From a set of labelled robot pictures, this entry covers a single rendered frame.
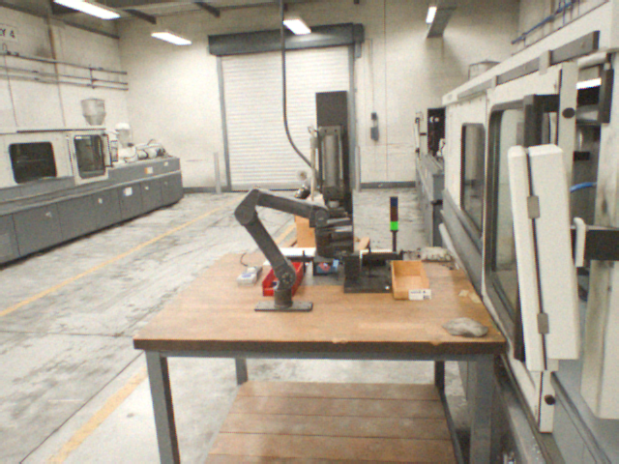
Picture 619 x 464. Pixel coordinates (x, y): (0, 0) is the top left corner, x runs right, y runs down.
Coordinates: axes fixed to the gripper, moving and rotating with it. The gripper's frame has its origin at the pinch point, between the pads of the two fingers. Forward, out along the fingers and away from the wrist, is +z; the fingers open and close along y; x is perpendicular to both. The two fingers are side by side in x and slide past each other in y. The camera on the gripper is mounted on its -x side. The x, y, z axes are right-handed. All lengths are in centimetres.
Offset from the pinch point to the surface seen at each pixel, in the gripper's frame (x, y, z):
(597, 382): -57, -68, -47
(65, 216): 416, 350, 291
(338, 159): -3.2, 40.8, -19.7
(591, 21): -52, -30, -96
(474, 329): -46, -32, -10
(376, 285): -18.6, 0.0, 9.2
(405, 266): -30.3, 14.7, 14.5
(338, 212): -3.6, 27.6, -3.1
